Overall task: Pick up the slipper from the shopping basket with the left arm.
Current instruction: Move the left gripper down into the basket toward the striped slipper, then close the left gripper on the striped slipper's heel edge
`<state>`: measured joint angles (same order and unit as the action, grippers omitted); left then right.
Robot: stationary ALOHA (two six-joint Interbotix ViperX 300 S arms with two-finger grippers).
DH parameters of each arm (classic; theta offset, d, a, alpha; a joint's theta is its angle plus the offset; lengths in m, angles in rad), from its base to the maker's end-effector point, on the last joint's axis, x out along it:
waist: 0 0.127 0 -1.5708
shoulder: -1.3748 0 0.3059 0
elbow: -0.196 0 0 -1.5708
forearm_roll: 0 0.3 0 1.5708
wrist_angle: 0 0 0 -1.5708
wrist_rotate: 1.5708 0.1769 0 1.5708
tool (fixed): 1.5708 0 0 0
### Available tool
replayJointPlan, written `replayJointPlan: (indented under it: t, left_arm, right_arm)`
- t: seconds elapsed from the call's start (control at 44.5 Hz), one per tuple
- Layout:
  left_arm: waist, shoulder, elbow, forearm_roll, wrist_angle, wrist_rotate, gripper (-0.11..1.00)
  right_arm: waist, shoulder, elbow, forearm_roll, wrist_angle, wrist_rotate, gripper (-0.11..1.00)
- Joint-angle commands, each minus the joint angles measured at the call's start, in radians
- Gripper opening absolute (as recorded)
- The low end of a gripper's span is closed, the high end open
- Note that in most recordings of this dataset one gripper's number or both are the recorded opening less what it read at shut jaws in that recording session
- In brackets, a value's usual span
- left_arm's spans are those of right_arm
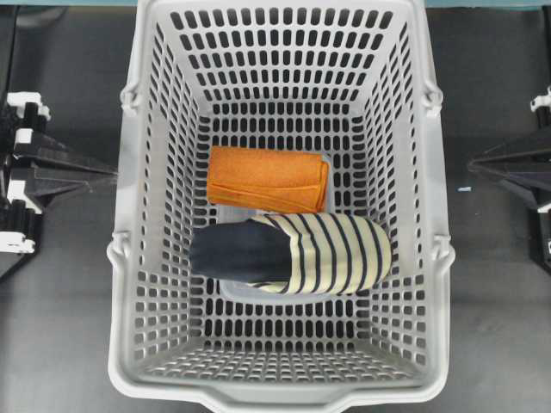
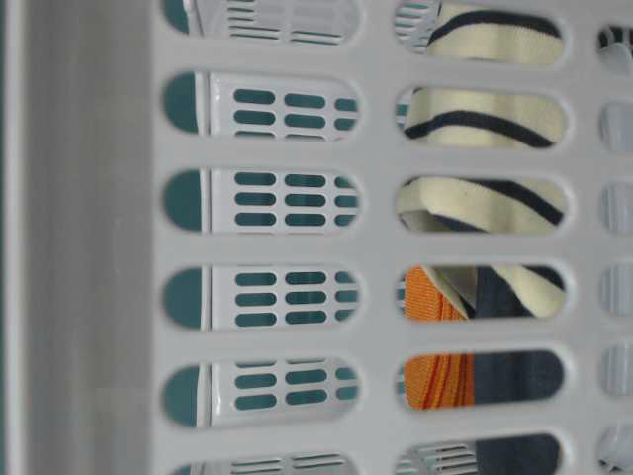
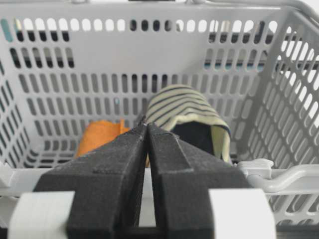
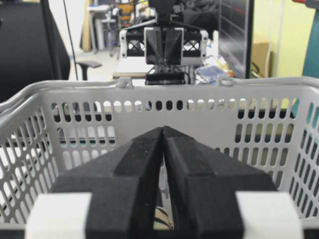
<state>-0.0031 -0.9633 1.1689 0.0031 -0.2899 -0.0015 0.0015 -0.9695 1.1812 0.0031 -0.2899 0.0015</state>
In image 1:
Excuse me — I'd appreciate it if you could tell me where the grey plastic shopping basket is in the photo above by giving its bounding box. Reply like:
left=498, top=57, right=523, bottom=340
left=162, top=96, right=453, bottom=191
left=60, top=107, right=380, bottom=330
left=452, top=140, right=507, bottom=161
left=107, top=1, right=455, bottom=412

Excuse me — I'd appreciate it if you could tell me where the striped cream navy slipper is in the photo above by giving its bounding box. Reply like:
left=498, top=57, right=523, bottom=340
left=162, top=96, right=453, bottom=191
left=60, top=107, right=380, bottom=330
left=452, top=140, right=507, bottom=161
left=189, top=213, right=392, bottom=295

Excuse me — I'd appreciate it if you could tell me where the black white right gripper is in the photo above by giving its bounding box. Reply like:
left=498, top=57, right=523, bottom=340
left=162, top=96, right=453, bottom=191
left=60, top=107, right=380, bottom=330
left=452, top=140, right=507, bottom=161
left=467, top=87, right=550, bottom=263

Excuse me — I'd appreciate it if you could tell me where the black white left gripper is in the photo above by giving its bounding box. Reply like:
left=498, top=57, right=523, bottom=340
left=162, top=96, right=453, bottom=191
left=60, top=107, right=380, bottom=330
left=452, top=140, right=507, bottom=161
left=1, top=91, right=117, bottom=255

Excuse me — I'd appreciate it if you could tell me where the folded orange cloth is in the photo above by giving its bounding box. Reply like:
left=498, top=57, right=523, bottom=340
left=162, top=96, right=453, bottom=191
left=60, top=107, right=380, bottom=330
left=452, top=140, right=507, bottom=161
left=207, top=146, right=330, bottom=213

